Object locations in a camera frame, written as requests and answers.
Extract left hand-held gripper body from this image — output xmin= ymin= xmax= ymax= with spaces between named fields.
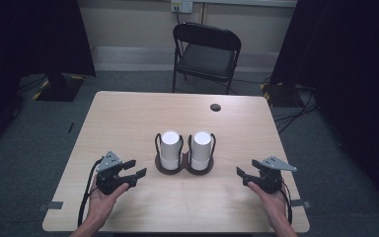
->
xmin=95 ymin=150 xmax=138 ymax=196

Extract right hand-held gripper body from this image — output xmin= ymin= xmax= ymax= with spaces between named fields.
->
xmin=243 ymin=155 xmax=298 ymax=195

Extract black double cup holder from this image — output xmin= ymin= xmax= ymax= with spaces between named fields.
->
xmin=153 ymin=132 xmax=217 ymax=176

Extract stack of white paper cups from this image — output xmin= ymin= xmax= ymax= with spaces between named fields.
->
xmin=159 ymin=130 xmax=183 ymax=172
xmin=190 ymin=131 xmax=213 ymax=172

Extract person's left hand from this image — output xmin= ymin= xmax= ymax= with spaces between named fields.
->
xmin=86 ymin=174 xmax=130 ymax=229

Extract person's right hand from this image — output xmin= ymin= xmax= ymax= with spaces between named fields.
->
xmin=247 ymin=181 xmax=292 ymax=229

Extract grey tape strip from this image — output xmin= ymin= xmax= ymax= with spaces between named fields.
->
xmin=37 ymin=200 xmax=64 ymax=212
xmin=290 ymin=198 xmax=312 ymax=209

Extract black stand base striped tape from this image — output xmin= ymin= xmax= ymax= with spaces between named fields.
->
xmin=259 ymin=81 xmax=298 ymax=109

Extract black folding chair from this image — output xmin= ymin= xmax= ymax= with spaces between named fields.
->
xmin=172 ymin=22 xmax=243 ymax=96

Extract black curtain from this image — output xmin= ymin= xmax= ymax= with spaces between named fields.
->
xmin=269 ymin=0 xmax=379 ymax=213
xmin=0 ymin=0 xmax=97 ymax=156

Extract right hand-held gripper black cable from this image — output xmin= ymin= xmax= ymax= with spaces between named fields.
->
xmin=280 ymin=181 xmax=294 ymax=227

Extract black floor cables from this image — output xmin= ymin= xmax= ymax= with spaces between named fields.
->
xmin=271 ymin=84 xmax=319 ymax=135

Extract white wall outlet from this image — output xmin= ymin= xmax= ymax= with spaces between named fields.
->
xmin=171 ymin=0 xmax=194 ymax=15

